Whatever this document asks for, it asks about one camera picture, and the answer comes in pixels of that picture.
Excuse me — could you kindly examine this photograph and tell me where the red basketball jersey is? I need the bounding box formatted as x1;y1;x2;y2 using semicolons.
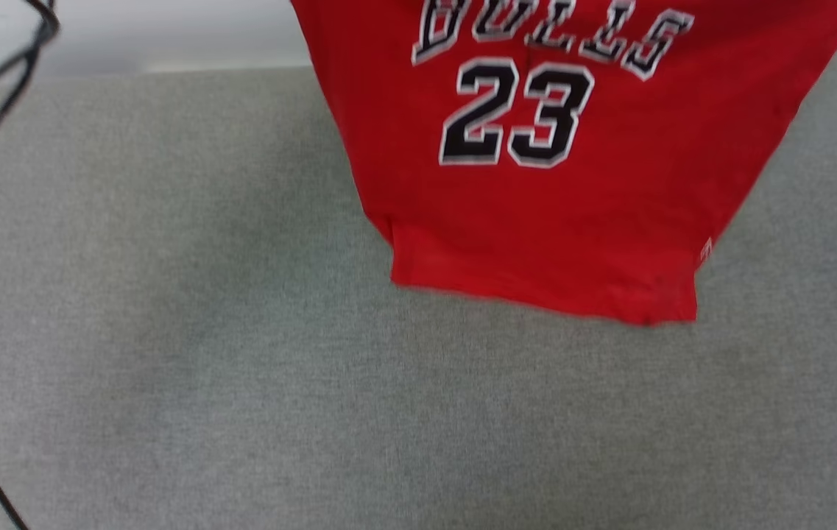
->
290;0;837;326

